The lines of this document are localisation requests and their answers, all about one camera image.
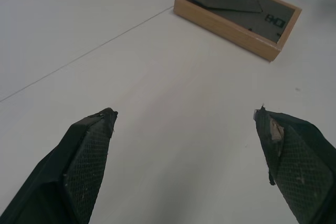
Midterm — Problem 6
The wooden tray with gray panels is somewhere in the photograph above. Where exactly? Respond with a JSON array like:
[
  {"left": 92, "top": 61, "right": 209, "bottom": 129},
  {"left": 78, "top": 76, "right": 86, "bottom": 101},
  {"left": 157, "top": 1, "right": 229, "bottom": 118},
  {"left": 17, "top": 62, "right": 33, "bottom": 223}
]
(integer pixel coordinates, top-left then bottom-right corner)
[{"left": 174, "top": 0, "right": 302, "bottom": 62}]

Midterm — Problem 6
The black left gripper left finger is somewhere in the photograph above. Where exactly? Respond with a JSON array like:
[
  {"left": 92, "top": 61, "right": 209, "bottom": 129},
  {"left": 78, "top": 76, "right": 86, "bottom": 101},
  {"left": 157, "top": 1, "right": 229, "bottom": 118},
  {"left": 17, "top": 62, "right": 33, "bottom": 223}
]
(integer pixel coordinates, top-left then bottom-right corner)
[{"left": 0, "top": 107, "right": 119, "bottom": 224}]

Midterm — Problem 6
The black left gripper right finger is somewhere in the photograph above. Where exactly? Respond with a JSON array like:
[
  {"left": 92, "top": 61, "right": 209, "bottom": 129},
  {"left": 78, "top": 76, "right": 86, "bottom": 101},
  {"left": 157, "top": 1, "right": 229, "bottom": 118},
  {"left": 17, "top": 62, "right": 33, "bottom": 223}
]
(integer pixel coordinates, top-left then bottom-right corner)
[{"left": 253, "top": 103, "right": 336, "bottom": 224}]

